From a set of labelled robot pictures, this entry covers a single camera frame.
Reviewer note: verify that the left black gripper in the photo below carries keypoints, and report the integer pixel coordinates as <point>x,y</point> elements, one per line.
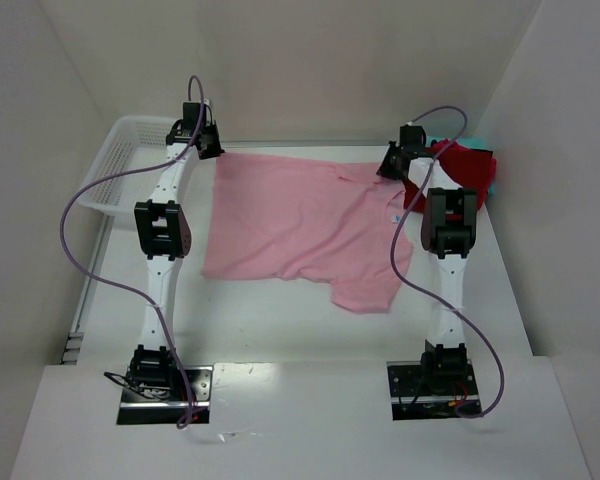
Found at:
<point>210,145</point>

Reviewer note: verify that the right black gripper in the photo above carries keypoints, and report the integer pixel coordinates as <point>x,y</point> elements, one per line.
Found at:
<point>392,162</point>

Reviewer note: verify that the pink t shirt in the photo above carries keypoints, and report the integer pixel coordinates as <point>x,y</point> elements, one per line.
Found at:
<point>325,222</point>

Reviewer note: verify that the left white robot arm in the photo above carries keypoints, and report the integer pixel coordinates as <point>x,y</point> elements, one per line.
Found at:
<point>165,240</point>

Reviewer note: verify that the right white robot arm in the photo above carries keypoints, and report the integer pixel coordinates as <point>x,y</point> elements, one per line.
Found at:
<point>448,233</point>

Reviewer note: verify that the red t shirt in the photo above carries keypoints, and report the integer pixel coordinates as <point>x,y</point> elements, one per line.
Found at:
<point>450,163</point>

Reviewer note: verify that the teal t shirt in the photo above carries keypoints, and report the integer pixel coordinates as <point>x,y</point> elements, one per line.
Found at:
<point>475,142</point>

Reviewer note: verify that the white plastic basket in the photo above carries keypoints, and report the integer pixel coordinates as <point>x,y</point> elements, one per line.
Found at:
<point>134,142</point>

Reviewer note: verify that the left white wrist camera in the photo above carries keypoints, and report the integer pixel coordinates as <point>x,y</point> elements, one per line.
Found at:
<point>208,112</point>

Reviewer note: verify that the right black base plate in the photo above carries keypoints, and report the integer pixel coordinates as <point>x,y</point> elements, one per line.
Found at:
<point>412,399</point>

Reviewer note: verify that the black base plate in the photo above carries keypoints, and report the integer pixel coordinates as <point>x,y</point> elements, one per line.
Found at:
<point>412,399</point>
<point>161,401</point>

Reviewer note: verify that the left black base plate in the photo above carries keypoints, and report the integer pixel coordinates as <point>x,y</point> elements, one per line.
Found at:
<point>161,401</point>

